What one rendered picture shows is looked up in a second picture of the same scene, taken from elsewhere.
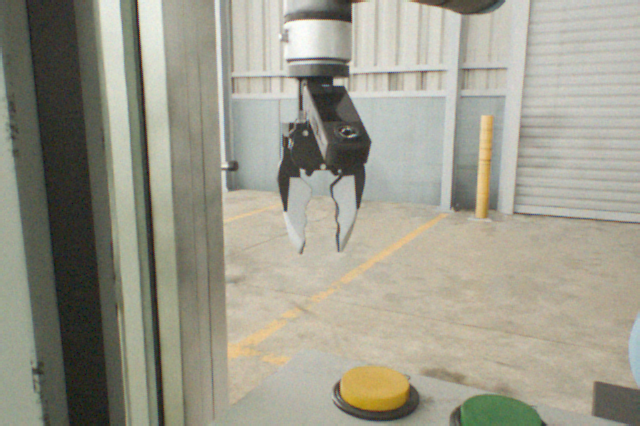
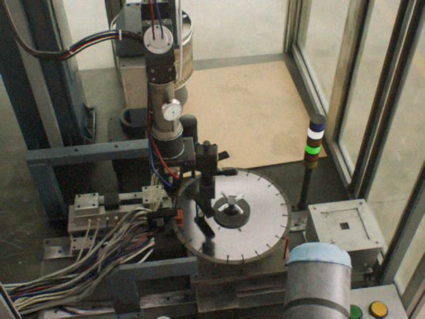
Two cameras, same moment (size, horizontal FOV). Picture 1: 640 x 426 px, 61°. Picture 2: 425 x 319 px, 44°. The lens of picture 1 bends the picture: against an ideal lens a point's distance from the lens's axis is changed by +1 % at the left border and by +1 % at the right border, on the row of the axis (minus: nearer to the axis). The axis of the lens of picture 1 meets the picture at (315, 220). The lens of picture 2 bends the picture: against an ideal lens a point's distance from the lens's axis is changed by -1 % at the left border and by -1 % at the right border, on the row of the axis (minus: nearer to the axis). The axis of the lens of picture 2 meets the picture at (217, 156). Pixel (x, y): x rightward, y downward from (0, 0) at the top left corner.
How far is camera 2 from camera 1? 1.50 m
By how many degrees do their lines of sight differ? 113
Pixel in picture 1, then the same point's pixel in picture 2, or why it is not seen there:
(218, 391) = (408, 299)
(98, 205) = (398, 240)
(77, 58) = (403, 226)
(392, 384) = (375, 309)
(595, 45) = not seen: outside the picture
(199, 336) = (410, 286)
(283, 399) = (391, 298)
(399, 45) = not seen: outside the picture
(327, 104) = not seen: outside the picture
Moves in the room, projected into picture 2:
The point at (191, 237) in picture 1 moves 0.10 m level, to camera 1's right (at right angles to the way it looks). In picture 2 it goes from (416, 273) to (390, 293)
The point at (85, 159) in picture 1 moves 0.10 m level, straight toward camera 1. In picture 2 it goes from (399, 235) to (363, 219)
